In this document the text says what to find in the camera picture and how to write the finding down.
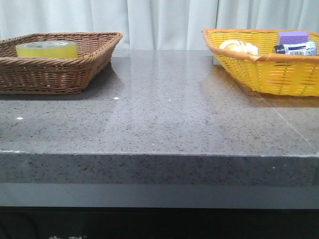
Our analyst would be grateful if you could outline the yellow tape roll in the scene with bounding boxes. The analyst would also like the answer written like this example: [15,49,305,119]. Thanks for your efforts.
[15,40,78,59]

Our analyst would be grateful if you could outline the white curtain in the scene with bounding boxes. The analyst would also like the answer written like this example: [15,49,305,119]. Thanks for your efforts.
[0,0,319,50]

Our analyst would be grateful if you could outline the bread roll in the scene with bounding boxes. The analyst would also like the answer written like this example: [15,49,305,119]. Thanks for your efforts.
[219,39,259,56]

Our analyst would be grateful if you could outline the brown wicker basket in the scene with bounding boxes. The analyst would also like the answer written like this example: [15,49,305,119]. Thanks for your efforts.
[0,32,123,95]

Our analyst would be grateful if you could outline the purple foam block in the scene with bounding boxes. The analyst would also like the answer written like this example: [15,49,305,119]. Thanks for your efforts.
[277,30,309,45]

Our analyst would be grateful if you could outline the blue labelled bottle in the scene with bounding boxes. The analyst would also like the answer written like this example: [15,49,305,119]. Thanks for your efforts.
[272,41,317,56]

